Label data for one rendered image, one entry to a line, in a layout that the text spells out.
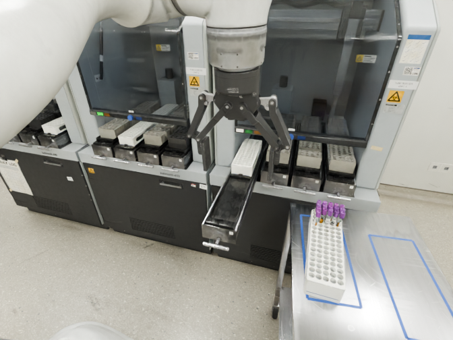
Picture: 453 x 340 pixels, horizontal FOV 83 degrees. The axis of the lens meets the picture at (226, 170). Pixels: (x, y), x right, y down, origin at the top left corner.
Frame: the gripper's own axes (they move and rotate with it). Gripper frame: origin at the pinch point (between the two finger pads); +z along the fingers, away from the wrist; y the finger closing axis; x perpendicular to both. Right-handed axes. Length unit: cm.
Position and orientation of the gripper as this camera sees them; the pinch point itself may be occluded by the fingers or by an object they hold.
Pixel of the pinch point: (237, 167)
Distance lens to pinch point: 53.5
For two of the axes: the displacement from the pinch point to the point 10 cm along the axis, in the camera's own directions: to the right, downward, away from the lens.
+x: 2.8, -5.7, 7.7
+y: 9.6, 1.4, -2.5
